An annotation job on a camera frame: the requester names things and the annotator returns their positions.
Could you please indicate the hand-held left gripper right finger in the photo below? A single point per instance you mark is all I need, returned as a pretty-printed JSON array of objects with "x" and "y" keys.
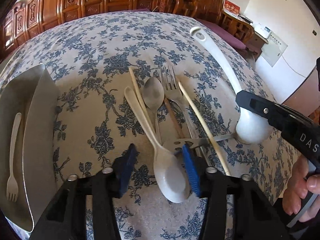
[{"x": 192, "y": 172}]

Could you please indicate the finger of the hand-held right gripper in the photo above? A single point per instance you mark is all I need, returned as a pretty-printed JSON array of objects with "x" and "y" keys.
[{"x": 260, "y": 108}]

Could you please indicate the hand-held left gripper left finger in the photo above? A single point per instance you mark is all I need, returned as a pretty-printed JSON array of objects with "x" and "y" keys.
[{"x": 126, "y": 170}]

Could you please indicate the white ladle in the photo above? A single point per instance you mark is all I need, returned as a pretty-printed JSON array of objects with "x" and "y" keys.
[{"x": 252, "y": 130}]

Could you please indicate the cream plastic spoon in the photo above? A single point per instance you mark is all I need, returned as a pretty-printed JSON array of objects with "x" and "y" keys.
[{"x": 171, "y": 180}]

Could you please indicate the slotted metal utensil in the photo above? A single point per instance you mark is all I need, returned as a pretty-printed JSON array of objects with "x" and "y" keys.
[{"x": 193, "y": 143}]

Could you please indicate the light wooden chopstick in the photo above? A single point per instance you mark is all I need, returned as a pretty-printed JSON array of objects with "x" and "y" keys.
[
  {"x": 136, "y": 87},
  {"x": 200, "y": 122}
]

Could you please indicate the brown wooden chopstick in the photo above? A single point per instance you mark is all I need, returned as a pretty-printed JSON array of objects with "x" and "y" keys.
[{"x": 173, "y": 117}]

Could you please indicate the metal spoon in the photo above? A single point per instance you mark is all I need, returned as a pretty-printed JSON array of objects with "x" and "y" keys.
[{"x": 153, "y": 93}]

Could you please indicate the metal fork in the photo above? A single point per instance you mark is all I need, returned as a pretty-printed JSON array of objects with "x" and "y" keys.
[{"x": 172, "y": 92}]

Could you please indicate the metal tray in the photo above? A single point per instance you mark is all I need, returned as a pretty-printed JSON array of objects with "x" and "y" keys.
[{"x": 37, "y": 130}]

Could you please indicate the person's right hand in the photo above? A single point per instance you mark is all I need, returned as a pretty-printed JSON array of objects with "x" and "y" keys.
[{"x": 296, "y": 192}]

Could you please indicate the brown wooden door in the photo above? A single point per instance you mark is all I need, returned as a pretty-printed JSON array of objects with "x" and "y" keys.
[{"x": 302, "y": 92}]

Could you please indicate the white box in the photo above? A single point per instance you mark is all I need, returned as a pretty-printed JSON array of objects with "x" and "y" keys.
[{"x": 263, "y": 31}]

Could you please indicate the purple seat cushion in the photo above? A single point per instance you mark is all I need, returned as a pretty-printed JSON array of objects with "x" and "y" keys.
[{"x": 225, "y": 33}]

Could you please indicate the wooden bench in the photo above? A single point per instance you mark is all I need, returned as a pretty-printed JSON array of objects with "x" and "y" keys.
[{"x": 237, "y": 26}]

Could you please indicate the red desk calendar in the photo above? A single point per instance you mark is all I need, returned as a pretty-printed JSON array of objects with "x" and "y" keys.
[{"x": 231, "y": 7}]

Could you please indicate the small cream plastic fork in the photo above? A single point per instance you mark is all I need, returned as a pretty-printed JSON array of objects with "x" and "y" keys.
[{"x": 15, "y": 130}]

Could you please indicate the wooden armchair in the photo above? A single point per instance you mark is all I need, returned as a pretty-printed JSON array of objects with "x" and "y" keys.
[{"x": 183, "y": 3}]

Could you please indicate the row of carved wooden chairs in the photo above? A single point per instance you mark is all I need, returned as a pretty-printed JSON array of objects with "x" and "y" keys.
[{"x": 75, "y": 2}]

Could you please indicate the white wall panel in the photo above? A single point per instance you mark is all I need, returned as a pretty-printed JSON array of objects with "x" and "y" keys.
[{"x": 275, "y": 48}]

